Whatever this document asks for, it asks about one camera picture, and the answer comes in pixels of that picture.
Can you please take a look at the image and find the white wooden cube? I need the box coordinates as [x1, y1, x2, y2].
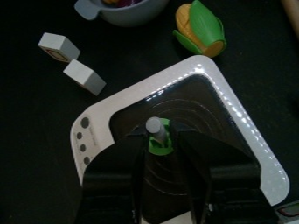
[38, 31, 82, 64]
[62, 59, 108, 97]

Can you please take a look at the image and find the white toy card red edge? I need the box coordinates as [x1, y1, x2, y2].
[273, 199, 299, 224]

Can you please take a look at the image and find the toy corn cob green husk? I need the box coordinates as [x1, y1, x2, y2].
[172, 0, 228, 59]

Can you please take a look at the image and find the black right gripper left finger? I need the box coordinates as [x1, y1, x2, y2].
[75, 129, 152, 224]

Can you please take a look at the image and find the white toy induction cooker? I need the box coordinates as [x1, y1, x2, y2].
[70, 54, 293, 224]

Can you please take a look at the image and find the grey toy bowl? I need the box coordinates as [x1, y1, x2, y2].
[72, 0, 171, 28]

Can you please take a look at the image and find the green toy screw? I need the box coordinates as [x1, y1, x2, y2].
[144, 115, 175, 157]

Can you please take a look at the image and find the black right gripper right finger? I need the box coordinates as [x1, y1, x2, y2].
[170, 124, 281, 224]

